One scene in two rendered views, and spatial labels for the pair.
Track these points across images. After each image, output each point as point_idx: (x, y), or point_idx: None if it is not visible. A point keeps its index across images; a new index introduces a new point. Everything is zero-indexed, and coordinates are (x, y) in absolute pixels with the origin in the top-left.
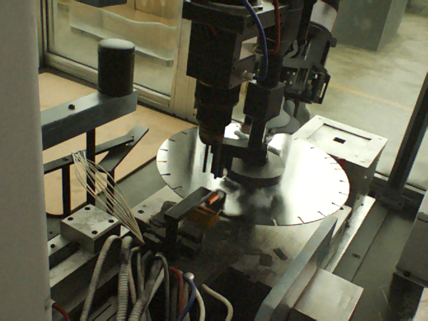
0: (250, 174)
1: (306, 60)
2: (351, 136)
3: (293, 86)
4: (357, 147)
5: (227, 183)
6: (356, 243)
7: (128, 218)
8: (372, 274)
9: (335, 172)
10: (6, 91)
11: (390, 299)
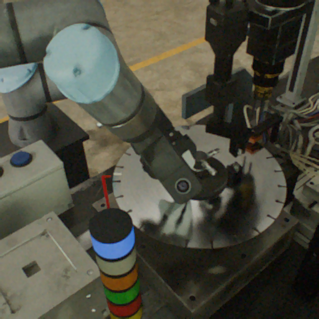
0: (208, 157)
1: (157, 105)
2: (4, 276)
3: (170, 121)
4: (22, 251)
5: (228, 158)
6: (79, 232)
7: (300, 162)
8: (92, 206)
9: (125, 163)
10: None
11: (96, 188)
